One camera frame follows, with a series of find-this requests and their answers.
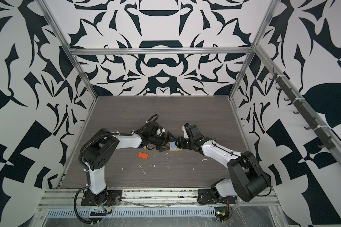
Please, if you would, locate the natural wood block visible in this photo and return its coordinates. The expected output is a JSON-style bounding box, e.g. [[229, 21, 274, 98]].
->
[[169, 142, 182, 151]]

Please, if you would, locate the blue wood block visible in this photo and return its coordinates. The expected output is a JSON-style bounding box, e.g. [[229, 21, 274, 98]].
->
[[170, 142, 177, 149]]

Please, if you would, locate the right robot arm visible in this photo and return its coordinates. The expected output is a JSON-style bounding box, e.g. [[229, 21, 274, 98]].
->
[[176, 124, 271, 202]]

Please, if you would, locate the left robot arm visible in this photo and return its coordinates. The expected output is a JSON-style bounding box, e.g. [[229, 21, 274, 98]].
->
[[79, 121, 176, 195]]

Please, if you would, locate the orange wood block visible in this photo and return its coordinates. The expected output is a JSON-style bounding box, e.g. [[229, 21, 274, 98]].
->
[[138, 152, 149, 159]]

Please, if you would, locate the green circuit board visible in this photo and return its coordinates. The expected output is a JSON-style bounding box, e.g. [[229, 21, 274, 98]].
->
[[215, 207, 233, 222]]

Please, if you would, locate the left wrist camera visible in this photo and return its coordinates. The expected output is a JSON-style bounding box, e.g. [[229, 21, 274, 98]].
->
[[156, 128, 165, 136]]

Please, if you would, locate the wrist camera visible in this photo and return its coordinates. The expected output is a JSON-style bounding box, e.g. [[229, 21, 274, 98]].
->
[[182, 123, 191, 139], [156, 128, 165, 136]]

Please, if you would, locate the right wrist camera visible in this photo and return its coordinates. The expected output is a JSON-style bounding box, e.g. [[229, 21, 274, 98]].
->
[[182, 123, 191, 139]]

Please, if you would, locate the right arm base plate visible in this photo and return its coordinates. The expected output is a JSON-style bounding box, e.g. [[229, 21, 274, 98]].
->
[[197, 189, 237, 205]]

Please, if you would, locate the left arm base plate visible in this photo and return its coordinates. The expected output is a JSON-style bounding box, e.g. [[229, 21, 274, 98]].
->
[[81, 190, 123, 206]]

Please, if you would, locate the aluminium frame crossbar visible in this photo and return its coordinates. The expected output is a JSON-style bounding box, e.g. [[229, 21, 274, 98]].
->
[[69, 47, 252, 56]]

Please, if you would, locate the aluminium front rail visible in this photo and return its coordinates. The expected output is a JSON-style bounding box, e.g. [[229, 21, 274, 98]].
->
[[38, 188, 280, 210]]

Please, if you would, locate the white slotted cable duct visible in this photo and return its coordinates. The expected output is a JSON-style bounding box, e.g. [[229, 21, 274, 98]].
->
[[45, 207, 217, 218]]

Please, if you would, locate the wall hook rack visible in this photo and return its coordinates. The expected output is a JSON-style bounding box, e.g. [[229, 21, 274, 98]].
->
[[270, 68, 336, 150]]

